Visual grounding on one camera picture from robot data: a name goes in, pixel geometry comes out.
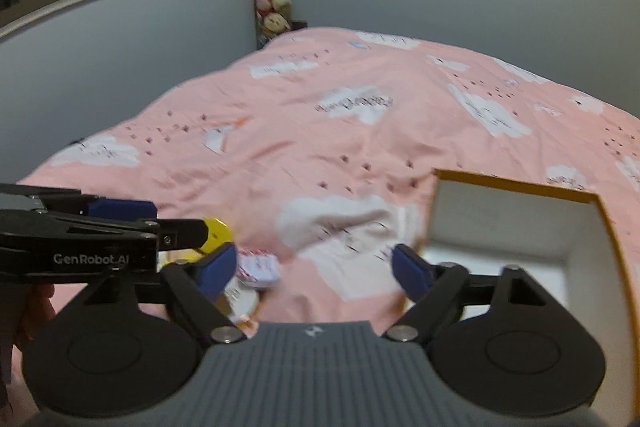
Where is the orange box with white inside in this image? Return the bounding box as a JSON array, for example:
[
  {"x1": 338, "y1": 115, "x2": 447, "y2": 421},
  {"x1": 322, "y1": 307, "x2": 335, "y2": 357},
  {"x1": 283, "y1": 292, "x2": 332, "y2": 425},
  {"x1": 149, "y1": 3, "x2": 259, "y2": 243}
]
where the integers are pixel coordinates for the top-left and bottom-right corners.
[{"x1": 400, "y1": 168, "x2": 638, "y2": 343}]

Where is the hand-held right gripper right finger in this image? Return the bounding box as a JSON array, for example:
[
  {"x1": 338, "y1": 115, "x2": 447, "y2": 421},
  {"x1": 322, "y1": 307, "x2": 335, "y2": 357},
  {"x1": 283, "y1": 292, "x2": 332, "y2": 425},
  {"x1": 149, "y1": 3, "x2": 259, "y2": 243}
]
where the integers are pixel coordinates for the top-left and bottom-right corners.
[{"x1": 384, "y1": 244, "x2": 545, "y2": 344}]

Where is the red and white card packet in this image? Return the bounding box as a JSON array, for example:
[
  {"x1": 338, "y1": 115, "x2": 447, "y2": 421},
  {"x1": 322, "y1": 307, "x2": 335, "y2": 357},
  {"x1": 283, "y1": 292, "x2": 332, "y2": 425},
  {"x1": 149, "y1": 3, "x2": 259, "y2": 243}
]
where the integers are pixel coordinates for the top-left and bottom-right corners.
[{"x1": 236, "y1": 248, "x2": 281, "y2": 291}]

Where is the yellow round toy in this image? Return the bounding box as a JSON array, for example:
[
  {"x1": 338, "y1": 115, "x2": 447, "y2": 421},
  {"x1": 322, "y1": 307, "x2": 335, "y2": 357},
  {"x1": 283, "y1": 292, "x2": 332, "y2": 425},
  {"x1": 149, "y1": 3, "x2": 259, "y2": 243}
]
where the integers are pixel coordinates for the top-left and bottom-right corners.
[{"x1": 159, "y1": 217, "x2": 235, "y2": 266}]

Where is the person's left hand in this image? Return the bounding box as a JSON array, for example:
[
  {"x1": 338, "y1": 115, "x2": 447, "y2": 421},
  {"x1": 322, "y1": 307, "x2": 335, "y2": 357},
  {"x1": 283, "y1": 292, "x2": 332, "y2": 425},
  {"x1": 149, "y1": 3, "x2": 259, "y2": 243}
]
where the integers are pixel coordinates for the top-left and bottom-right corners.
[{"x1": 14, "y1": 282, "x2": 57, "y2": 355}]

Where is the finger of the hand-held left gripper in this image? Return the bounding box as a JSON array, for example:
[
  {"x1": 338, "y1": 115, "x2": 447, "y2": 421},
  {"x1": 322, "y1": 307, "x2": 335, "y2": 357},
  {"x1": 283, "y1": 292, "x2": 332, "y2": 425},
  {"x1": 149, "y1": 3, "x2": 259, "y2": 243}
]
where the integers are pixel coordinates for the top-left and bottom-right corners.
[
  {"x1": 142, "y1": 218, "x2": 210, "y2": 253},
  {"x1": 31, "y1": 188, "x2": 159, "y2": 222}
]

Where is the pink printed blanket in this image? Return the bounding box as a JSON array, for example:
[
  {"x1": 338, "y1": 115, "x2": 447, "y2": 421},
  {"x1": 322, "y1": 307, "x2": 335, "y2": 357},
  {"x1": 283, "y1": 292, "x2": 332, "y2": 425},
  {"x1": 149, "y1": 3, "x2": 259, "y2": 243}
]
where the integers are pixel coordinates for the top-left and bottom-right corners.
[{"x1": 0, "y1": 27, "x2": 640, "y2": 427}]

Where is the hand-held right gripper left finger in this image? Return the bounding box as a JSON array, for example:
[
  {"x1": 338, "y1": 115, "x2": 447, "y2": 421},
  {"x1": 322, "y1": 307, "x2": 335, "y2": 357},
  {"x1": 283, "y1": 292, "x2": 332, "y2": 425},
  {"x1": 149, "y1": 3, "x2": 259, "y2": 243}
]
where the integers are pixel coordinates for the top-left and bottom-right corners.
[{"x1": 86, "y1": 243, "x2": 247, "y2": 346}]

